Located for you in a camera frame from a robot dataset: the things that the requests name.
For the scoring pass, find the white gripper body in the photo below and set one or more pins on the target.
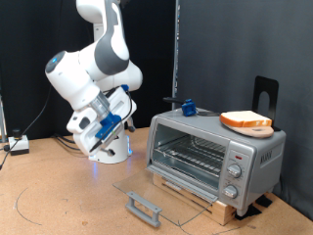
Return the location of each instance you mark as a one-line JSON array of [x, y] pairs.
[[84, 140]]

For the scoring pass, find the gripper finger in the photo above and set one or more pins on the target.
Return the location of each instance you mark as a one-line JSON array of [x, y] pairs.
[[131, 125], [108, 151]]

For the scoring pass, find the white bread slice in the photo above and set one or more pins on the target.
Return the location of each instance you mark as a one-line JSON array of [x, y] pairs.
[[244, 117]]

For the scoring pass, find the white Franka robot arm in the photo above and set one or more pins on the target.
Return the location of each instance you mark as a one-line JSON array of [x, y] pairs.
[[75, 78]]

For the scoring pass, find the large silver oven knob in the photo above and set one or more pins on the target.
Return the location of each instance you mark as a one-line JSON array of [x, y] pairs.
[[234, 170]]

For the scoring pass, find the small silver oven knob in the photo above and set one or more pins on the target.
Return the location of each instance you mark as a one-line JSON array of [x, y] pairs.
[[230, 191]]

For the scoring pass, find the silver toaster oven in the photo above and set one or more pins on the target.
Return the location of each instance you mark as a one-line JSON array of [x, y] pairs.
[[260, 156]]

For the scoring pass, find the grey emergency stop box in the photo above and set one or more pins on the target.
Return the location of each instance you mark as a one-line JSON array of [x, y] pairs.
[[19, 145]]

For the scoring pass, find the vertical metal pole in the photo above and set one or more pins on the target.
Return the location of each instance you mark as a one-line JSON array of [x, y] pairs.
[[176, 49]]

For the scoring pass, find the black backdrop curtain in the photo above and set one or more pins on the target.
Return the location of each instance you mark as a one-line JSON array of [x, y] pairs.
[[29, 49]]

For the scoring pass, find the grey backdrop curtain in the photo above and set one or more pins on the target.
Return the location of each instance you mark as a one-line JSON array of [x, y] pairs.
[[228, 49]]

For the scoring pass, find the round wooden cutting board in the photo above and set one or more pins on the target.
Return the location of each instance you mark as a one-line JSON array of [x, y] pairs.
[[257, 132]]

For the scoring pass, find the slotted wooden block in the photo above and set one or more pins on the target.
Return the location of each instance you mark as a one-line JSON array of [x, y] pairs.
[[225, 212]]

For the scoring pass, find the black metal bookend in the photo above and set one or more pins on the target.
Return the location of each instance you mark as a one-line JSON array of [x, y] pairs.
[[260, 84]]

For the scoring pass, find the black foam pad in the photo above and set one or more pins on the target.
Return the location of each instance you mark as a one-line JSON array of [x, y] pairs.
[[264, 201], [247, 212]]

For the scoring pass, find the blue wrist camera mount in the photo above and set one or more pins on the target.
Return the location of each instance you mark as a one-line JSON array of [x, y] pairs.
[[107, 125]]

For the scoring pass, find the thin metal post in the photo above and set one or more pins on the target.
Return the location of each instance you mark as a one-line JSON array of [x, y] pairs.
[[2, 120]]

